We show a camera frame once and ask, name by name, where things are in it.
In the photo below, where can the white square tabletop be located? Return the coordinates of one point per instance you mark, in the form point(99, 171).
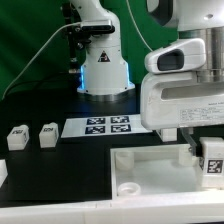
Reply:
point(153, 170)

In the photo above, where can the white fiducial marker sheet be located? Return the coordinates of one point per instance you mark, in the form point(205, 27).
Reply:
point(103, 126)

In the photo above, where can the white front obstacle bar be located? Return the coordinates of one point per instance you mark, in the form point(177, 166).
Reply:
point(180, 208)

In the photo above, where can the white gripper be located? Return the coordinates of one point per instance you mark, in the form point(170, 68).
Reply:
point(179, 100)

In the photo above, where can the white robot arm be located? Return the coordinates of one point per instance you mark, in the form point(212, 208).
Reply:
point(105, 73)

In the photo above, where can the white left obstacle bar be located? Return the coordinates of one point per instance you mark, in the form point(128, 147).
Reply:
point(3, 172)

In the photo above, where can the white obstacle bar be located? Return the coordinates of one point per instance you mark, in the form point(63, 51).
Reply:
point(3, 172)
point(180, 208)

